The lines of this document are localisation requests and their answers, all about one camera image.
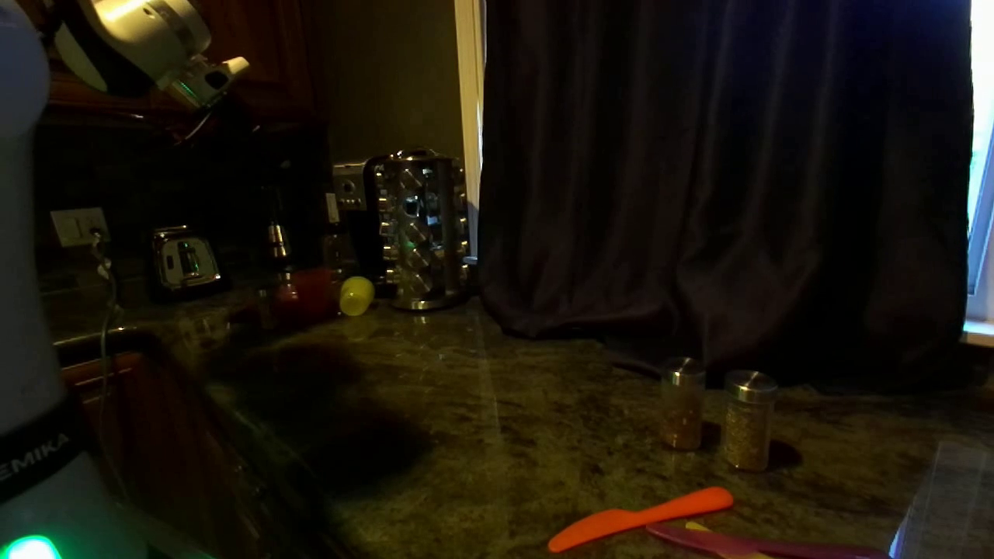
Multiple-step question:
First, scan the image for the chrome revolving spice rack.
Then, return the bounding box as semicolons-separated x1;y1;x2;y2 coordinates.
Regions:
366;147;477;316

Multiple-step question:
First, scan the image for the glass spice bottle metal cap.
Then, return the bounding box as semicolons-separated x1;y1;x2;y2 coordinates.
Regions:
658;355;708;453
721;368;781;476

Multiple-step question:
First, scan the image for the yellow-green plastic cup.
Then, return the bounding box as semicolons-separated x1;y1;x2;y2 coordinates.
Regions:
337;273;380;321

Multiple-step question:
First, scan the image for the red plastic cup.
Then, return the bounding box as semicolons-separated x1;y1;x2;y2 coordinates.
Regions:
271;263;345;326

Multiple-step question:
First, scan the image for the glass shaker metal cap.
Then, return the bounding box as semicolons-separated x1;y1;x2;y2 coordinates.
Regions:
263;218;294;273

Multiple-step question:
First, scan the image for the dark window curtain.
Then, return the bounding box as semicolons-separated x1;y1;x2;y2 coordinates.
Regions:
477;0;975;394

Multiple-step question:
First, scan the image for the orange plastic spatula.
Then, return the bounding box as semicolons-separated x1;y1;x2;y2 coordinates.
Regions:
544;485;741;555

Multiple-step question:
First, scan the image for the silver toaster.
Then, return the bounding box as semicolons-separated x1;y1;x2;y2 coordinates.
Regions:
148;224;228;297

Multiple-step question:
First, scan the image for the purple plastic spatula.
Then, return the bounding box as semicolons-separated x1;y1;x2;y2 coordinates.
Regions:
645;519;888;559

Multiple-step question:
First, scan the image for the wooden base cabinet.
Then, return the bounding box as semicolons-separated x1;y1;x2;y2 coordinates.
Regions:
60;345;261;559

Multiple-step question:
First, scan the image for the clear plastic container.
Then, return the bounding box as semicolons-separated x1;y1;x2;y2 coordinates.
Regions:
885;431;994;559

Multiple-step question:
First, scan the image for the grey wall switch plate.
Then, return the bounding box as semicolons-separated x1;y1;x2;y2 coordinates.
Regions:
330;160;373;213

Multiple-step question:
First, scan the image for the dark wooden wall cabinet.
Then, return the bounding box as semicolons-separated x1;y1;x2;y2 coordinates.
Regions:
40;0;321;120

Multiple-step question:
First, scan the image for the thin white power cable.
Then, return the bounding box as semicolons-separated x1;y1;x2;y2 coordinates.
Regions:
91;231;127;361

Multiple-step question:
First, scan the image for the white wall outlet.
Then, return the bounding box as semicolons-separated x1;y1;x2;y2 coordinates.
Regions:
48;204;113;253

